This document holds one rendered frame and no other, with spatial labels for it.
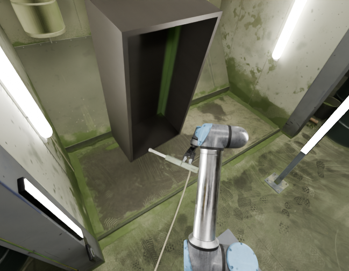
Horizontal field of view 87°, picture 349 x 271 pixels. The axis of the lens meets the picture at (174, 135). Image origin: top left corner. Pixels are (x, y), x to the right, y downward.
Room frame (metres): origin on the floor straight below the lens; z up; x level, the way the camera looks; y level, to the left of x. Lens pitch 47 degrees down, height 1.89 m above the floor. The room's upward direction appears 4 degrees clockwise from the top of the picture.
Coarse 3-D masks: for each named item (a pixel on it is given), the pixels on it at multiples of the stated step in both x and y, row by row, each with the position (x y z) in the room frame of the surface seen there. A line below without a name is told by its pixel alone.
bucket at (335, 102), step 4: (328, 96) 2.57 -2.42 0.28; (328, 100) 2.55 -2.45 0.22; (332, 100) 2.52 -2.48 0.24; (336, 100) 2.49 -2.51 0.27; (324, 104) 2.35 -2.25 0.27; (332, 104) 2.48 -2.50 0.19; (336, 104) 2.44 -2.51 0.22; (320, 108) 2.38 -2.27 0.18; (324, 108) 2.34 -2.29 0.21; (328, 108) 2.32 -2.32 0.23; (332, 108) 2.30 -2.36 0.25; (336, 108) 2.31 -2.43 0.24; (316, 112) 2.40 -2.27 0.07; (320, 112) 2.35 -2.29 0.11; (324, 112) 2.33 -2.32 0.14; (328, 112) 2.31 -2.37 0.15; (316, 116) 2.37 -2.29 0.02; (320, 116) 2.34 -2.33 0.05; (324, 116) 2.32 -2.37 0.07
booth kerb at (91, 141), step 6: (222, 90) 2.77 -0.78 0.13; (228, 90) 2.86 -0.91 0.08; (204, 96) 2.54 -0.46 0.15; (210, 96) 2.62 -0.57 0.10; (192, 102) 2.39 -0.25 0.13; (198, 102) 2.47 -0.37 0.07; (108, 132) 1.59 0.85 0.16; (90, 138) 1.46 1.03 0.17; (96, 138) 1.50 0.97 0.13; (102, 138) 1.54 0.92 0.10; (78, 144) 1.37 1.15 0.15; (84, 144) 1.41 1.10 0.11; (90, 144) 1.45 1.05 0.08; (66, 150) 1.29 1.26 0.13; (72, 150) 1.32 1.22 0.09
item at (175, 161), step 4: (156, 152) 1.01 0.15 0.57; (164, 156) 0.97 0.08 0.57; (168, 156) 0.96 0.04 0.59; (172, 156) 0.96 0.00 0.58; (168, 160) 0.93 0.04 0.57; (172, 160) 0.93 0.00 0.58; (176, 160) 0.92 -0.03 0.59; (180, 160) 0.92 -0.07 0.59; (176, 164) 0.90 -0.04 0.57; (180, 164) 0.89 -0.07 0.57; (184, 164) 0.89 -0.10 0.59; (188, 164) 0.89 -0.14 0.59; (188, 168) 0.85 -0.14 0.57; (192, 168) 0.84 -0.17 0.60; (196, 168) 0.85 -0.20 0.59; (196, 172) 0.82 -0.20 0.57
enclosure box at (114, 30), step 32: (96, 0) 0.98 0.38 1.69; (128, 0) 1.05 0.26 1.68; (160, 0) 1.13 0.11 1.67; (192, 0) 1.21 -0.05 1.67; (96, 32) 0.98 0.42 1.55; (128, 32) 0.79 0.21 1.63; (160, 32) 1.38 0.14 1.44; (192, 32) 1.33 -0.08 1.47; (128, 64) 0.81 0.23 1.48; (160, 64) 1.44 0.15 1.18; (192, 64) 1.30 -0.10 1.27; (128, 96) 0.83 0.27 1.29; (160, 96) 1.54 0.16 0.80; (192, 96) 1.26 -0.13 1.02; (128, 128) 0.87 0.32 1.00; (160, 128) 1.39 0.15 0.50
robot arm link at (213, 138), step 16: (208, 128) 0.63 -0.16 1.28; (224, 128) 0.64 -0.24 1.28; (208, 144) 0.57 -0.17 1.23; (224, 144) 0.58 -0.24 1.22; (208, 160) 0.51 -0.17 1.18; (208, 176) 0.46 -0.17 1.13; (208, 192) 0.40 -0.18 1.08; (208, 208) 0.34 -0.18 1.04; (208, 224) 0.29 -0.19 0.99; (192, 240) 0.23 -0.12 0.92; (208, 240) 0.23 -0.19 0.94; (192, 256) 0.17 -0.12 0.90; (208, 256) 0.17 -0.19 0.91
